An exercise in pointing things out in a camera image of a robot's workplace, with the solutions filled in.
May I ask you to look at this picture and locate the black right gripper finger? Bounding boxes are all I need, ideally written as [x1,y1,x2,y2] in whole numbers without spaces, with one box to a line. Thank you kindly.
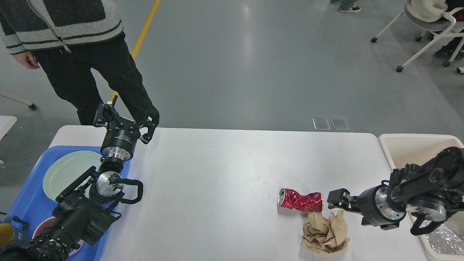
[327,188,359,212]

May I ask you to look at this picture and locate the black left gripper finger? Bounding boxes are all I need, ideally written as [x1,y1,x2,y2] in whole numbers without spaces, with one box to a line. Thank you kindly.
[93,96,124,129]
[132,109,156,144]

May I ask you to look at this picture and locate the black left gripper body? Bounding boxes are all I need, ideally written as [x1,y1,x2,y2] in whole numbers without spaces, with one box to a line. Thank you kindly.
[100,121,140,161]

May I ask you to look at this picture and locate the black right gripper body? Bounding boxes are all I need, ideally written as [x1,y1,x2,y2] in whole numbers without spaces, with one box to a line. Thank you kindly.
[355,185,406,230]

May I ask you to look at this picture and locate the crushed red can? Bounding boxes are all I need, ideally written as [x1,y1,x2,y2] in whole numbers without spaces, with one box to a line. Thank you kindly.
[277,188,323,213]

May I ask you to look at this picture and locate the brown paper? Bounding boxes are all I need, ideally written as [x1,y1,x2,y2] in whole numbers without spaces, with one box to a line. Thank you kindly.
[301,210,350,254]

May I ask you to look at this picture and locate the light green plate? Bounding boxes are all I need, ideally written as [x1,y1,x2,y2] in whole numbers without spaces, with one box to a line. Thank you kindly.
[42,150,101,200]

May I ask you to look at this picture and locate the aluminium foil sheet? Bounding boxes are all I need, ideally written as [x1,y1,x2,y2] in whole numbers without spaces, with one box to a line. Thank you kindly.
[427,220,464,256]

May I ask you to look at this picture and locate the pink mug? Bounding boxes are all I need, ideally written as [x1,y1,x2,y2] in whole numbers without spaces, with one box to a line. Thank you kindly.
[33,216,83,256]

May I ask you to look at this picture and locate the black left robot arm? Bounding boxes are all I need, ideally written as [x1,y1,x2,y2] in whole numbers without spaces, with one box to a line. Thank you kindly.
[1,94,157,261]

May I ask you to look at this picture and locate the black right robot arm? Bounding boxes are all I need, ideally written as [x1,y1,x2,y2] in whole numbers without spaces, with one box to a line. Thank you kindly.
[327,146,464,236]

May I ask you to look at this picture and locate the white chair left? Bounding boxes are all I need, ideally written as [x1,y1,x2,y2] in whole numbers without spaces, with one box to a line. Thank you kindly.
[0,91,37,111]

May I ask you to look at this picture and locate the white chair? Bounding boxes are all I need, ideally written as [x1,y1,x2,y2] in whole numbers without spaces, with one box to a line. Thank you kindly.
[370,0,463,73]
[0,91,37,111]

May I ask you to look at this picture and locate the person in grey sweater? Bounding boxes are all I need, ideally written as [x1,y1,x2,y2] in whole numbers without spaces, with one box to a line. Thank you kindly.
[0,0,160,126]

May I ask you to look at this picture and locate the small white side table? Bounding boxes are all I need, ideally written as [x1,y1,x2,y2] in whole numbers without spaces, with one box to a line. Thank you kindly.
[0,115,17,140]

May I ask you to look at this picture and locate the blue HOME mug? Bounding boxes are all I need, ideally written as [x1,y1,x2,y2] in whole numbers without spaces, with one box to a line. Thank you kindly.
[0,215,30,247]

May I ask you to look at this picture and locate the seated person in black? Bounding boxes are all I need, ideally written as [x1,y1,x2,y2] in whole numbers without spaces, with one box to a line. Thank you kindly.
[434,0,464,59]

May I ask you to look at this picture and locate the person in blue jeans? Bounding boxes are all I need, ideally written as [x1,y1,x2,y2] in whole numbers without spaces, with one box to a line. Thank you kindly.
[330,0,361,13]

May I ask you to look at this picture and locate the white chair right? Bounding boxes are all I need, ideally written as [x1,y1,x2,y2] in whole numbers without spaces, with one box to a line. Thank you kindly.
[370,0,463,73]

